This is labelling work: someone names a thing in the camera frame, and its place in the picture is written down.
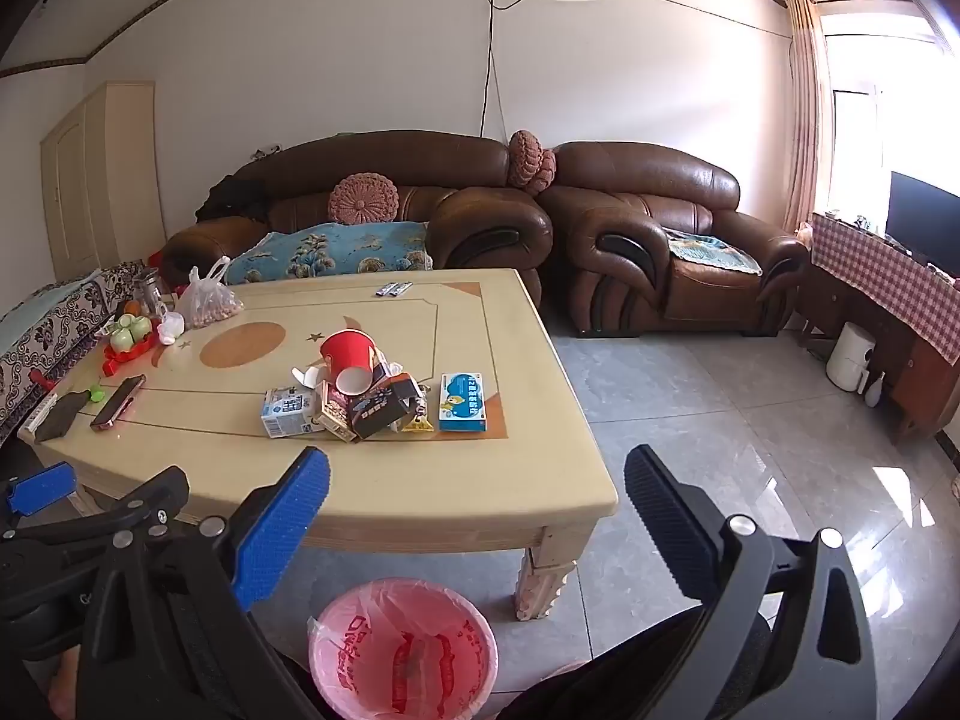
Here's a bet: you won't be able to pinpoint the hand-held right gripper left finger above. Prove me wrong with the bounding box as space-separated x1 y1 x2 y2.
75 446 331 720

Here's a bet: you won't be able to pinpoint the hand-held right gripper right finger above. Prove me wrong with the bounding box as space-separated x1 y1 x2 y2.
624 445 878 720

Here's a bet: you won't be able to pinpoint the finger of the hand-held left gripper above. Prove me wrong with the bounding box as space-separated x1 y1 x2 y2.
0 466 188 586
0 463 80 537

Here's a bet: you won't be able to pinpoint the white and blue milk carton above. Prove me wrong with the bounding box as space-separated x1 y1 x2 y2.
260 387 316 439

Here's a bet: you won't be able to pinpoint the gold and red card box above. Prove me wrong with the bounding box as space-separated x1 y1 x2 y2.
311 381 359 443

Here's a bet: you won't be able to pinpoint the dark and white cardboard box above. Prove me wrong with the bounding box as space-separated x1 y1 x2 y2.
349 373 425 441

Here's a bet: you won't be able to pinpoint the waste bin with pink liner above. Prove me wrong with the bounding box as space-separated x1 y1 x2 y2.
307 577 500 720

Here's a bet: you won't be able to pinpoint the yellow snack wrapper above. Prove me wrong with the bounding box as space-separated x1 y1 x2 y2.
400 388 436 434

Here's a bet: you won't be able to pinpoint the red paper bucket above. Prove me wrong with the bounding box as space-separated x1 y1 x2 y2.
320 329 377 383

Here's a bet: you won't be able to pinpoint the blue and white medicine box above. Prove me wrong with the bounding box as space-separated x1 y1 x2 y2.
437 372 490 434

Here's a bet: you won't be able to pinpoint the person's left forearm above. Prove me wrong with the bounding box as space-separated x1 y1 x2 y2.
46 645 85 720

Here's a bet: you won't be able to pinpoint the flat white object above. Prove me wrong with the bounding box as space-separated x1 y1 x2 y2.
19 394 59 437

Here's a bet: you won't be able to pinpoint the flat black object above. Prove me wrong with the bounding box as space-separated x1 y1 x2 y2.
34 392 92 443

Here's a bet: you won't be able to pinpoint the beige wooden coffee table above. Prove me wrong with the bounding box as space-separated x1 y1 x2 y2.
16 268 620 622

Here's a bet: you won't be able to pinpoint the smartphone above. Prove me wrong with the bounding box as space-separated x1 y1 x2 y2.
90 374 148 432

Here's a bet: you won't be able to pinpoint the red plastic tray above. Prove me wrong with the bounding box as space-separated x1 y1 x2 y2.
103 319 164 377

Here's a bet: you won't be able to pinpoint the patterned couch cover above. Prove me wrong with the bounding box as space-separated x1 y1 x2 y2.
0 261 147 443

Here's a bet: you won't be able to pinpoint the clear plastic bag of nuts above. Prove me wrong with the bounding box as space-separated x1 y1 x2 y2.
175 256 245 330

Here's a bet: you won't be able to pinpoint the glass jar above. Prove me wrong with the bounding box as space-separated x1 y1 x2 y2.
133 268 167 317

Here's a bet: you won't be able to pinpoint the white round appliance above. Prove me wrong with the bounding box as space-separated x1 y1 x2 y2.
826 321 877 393

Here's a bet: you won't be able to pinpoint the blue seat mat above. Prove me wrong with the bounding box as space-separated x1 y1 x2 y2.
664 229 764 276

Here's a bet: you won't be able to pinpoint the blue patterned cushion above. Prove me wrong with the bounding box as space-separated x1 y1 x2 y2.
223 221 434 286

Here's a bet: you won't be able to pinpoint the brown wooden cabinet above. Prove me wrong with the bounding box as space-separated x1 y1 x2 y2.
793 259 960 445

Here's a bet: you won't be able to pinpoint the black clothes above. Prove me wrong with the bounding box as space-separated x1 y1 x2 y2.
196 172 272 224

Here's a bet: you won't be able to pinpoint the red checkered tablecloth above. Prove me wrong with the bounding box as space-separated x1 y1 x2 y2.
810 211 960 368

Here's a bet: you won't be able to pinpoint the brown leather armchair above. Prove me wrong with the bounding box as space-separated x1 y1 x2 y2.
538 141 811 338

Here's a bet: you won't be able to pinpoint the brown leather sofa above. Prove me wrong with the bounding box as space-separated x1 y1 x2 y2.
161 130 554 308

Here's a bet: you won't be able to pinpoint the black monitor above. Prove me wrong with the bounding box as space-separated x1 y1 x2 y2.
885 171 960 278

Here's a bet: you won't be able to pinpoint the window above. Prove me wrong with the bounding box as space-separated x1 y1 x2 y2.
821 15 960 218

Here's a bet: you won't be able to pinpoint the beige curtain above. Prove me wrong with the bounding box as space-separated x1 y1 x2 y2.
782 0 835 235

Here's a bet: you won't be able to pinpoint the black hanging cable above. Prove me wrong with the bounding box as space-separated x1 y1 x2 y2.
478 0 499 139

